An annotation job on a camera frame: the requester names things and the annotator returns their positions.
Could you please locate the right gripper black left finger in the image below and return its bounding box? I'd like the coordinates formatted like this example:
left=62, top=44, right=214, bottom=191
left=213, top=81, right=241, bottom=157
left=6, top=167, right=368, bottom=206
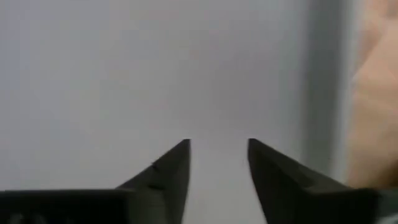
left=116, top=138, right=192, bottom=224

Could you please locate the grey plastic tray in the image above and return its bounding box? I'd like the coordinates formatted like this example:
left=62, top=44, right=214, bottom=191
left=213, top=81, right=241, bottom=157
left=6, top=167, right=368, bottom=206
left=0, top=0, right=355, bottom=224

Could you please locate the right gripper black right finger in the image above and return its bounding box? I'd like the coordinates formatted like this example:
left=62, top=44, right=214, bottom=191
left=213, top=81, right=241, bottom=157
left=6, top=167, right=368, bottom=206
left=248, top=138, right=381, bottom=224

